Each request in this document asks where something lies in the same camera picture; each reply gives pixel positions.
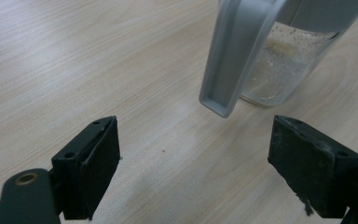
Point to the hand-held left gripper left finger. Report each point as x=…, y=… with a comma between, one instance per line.
x=87, y=174

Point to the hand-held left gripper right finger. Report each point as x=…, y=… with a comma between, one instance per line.
x=307, y=165

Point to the glass jar with grey lid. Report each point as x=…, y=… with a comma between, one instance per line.
x=286, y=62

